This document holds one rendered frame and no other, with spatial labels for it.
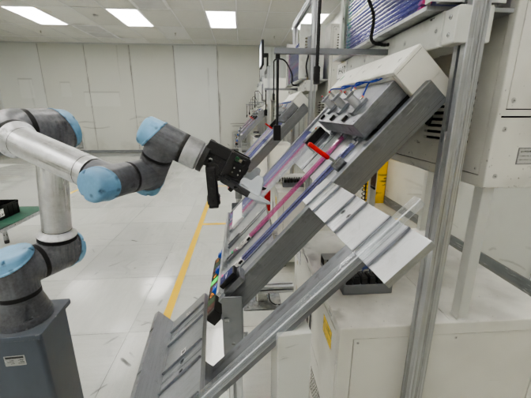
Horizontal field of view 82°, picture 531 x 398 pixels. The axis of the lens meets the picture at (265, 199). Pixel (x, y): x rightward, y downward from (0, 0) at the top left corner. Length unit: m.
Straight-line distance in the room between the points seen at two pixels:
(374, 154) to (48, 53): 10.50
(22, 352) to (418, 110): 1.27
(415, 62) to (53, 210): 1.08
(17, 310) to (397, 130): 1.16
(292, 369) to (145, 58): 9.64
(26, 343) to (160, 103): 8.88
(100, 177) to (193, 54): 9.07
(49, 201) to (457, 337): 1.27
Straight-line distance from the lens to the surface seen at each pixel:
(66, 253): 1.22
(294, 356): 0.59
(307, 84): 2.14
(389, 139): 0.76
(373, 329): 0.95
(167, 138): 0.76
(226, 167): 0.75
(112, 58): 10.22
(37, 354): 1.24
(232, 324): 0.81
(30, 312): 1.22
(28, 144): 0.91
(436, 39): 0.82
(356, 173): 0.74
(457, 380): 1.20
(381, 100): 0.79
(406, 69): 0.79
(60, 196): 1.15
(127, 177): 0.74
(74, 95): 10.59
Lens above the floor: 1.18
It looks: 16 degrees down
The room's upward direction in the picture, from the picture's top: straight up
